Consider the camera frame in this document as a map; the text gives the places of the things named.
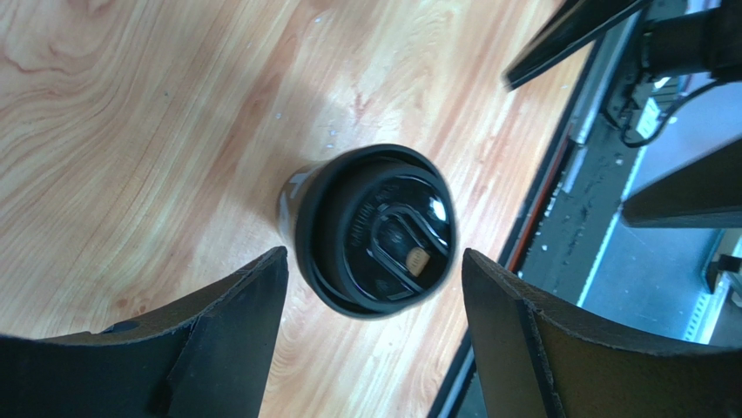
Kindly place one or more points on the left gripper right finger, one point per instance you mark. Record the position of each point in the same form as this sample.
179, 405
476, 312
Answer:
540, 356

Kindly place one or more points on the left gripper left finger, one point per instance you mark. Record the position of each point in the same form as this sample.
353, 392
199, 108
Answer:
207, 354

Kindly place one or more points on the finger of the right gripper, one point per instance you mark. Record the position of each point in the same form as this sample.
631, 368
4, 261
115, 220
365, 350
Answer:
704, 194
573, 25

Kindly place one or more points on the single black coffee cup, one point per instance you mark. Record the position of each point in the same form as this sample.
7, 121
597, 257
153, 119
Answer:
290, 197

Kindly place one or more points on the black plastic cup lid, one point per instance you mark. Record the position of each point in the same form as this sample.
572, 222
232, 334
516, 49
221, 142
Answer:
376, 232

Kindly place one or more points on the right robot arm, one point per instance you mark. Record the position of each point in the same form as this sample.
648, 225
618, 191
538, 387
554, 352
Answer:
671, 59

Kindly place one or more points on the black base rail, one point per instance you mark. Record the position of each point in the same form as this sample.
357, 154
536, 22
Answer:
574, 244

